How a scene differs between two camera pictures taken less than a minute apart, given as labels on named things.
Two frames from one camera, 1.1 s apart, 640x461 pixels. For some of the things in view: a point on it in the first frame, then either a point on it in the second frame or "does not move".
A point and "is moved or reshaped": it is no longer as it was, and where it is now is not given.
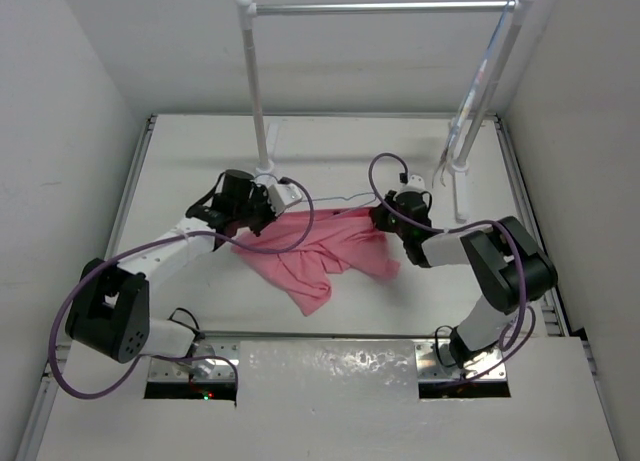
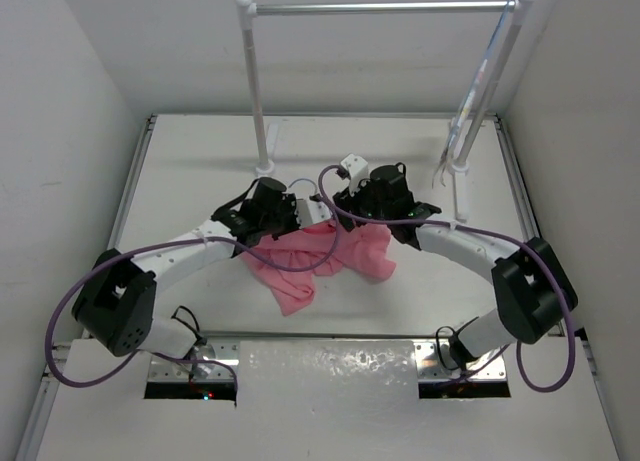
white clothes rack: [249, 9] does not move
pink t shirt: [302, 243] is moved or reshaped
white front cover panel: [345, 400] does not move
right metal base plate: [429, 366] does not move
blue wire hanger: [370, 201] is moved or reshaped
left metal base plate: [202, 369] does not move
